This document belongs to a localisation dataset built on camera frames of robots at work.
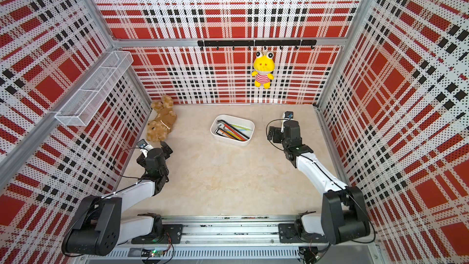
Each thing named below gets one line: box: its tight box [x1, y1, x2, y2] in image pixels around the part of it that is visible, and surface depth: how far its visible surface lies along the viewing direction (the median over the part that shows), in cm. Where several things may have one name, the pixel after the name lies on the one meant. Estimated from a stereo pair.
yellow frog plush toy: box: [251, 50, 275, 90], surface depth 94 cm
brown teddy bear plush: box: [146, 95, 178, 143], surface depth 104 cm
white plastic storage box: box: [210, 114, 256, 147], surface depth 110 cm
